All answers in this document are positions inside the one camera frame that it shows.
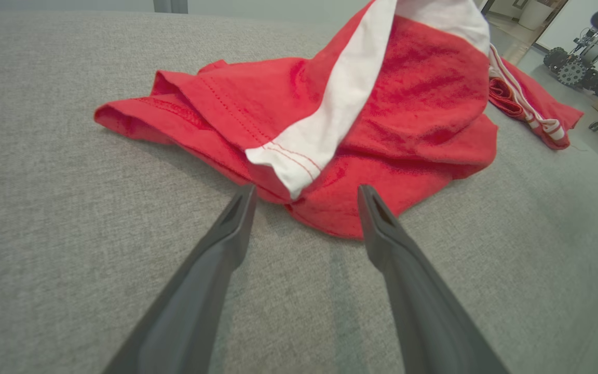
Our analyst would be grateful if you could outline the red basketball jersey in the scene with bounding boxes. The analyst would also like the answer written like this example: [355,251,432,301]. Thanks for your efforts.
[487,44,586,151]

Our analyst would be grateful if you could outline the white bin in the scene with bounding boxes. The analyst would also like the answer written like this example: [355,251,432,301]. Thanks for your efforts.
[517,0,557,30]

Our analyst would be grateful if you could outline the black wheeled robot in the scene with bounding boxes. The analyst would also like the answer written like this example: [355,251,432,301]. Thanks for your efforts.
[543,23,598,98]

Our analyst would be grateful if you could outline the grey fabric sofa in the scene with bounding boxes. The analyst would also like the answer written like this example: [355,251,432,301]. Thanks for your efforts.
[0,10,598,374]

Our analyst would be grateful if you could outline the red shorts with white stripe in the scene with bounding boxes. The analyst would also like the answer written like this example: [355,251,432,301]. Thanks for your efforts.
[93,0,498,240]

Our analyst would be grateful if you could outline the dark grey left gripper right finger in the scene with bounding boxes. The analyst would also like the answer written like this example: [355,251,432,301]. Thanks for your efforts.
[357,183,510,374]

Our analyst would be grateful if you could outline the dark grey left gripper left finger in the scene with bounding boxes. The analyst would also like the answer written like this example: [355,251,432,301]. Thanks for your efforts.
[102,183,259,374]

